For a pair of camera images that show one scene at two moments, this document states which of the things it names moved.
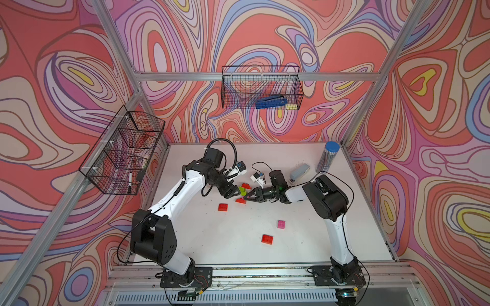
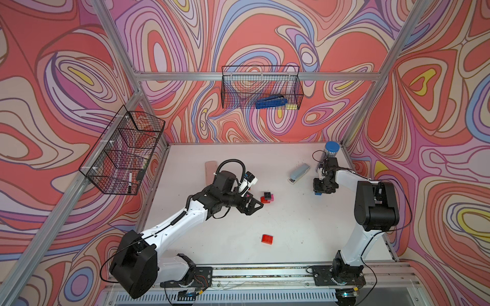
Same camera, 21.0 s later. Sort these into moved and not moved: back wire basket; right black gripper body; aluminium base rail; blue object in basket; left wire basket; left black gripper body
Moved: left black gripper body; right black gripper body
Not moved: aluminium base rail; blue object in basket; back wire basket; left wire basket
